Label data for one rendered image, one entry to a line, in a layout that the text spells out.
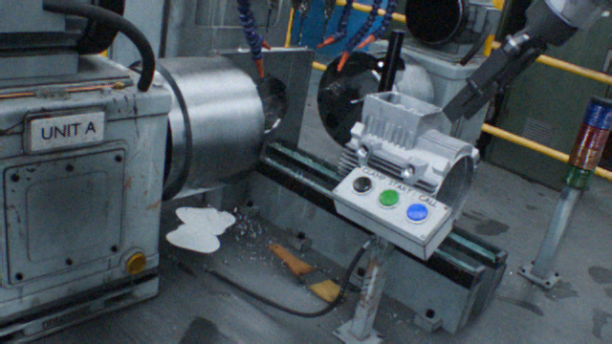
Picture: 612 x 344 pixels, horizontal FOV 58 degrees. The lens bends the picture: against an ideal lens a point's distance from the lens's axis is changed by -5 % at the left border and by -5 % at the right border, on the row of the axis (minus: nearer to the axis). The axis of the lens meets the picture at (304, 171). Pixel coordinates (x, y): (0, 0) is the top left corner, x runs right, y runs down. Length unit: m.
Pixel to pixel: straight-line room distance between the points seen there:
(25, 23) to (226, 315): 0.55
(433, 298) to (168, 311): 0.46
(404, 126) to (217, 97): 0.33
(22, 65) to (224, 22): 0.66
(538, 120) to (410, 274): 3.27
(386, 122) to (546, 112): 3.24
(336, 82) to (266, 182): 0.33
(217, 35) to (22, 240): 0.73
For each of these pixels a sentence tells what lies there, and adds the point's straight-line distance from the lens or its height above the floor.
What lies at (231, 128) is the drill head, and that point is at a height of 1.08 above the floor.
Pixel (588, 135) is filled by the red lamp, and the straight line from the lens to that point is 1.25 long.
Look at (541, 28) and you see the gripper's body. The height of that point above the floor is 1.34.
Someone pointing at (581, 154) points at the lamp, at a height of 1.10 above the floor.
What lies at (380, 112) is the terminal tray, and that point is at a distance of 1.07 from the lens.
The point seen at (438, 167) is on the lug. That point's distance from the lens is 0.99.
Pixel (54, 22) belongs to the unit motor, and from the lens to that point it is 0.77.
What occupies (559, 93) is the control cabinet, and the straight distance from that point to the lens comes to 4.21.
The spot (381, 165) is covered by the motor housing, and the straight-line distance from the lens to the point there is 1.04.
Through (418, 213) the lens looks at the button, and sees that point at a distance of 0.82.
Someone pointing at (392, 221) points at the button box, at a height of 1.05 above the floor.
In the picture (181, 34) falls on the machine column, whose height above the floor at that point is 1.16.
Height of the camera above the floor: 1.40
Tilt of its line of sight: 22 degrees down
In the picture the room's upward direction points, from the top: 11 degrees clockwise
